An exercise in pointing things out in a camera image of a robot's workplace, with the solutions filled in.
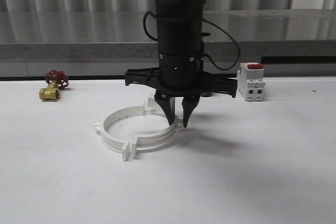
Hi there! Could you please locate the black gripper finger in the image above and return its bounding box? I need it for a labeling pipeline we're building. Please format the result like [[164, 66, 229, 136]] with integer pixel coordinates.
[[182, 94, 201, 127], [154, 91, 175, 125]]

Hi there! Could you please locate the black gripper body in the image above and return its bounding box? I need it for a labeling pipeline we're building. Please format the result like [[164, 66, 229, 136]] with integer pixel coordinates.
[[124, 48, 237, 98]]

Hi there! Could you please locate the white half pipe clamp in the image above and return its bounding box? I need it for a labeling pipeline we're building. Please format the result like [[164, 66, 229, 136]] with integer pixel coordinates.
[[93, 105, 149, 161], [130, 96, 183, 153]]

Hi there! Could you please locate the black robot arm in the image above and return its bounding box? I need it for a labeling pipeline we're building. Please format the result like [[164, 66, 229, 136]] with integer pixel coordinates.
[[124, 0, 237, 127]]

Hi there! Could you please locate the black cylindrical capacitor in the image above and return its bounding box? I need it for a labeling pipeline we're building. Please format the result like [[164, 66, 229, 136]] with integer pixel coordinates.
[[201, 92, 212, 98]]

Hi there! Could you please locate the brass valve red handwheel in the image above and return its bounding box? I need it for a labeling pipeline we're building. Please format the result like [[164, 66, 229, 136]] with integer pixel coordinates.
[[39, 70, 69, 101]]

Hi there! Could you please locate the grey stone ledge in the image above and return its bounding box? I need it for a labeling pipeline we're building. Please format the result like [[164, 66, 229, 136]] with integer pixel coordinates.
[[1, 9, 335, 78]]

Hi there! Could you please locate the black cable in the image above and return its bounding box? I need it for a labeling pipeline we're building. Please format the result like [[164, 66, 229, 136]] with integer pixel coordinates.
[[143, 10, 241, 71]]

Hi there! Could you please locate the white circuit breaker red switch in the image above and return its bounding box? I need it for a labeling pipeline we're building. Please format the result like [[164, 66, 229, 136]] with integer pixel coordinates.
[[237, 62, 265, 102]]

